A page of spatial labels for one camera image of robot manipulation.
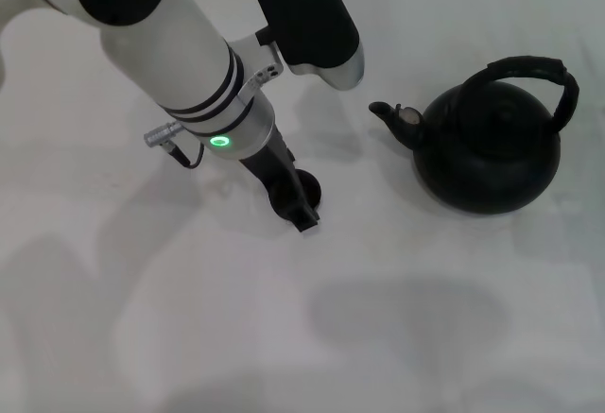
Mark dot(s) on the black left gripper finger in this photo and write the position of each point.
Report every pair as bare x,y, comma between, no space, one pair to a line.
298,210

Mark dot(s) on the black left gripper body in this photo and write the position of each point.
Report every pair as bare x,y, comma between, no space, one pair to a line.
269,162

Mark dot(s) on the small black teacup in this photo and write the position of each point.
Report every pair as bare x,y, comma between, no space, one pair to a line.
314,190

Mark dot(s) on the black round teapot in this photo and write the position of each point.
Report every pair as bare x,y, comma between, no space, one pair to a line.
487,172

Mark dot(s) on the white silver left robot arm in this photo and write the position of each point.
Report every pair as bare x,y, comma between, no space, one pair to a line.
156,39

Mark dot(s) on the silver camera mount bracket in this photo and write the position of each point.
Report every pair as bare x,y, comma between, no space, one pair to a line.
257,61

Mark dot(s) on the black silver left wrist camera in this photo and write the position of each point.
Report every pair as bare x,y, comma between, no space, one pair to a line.
312,21

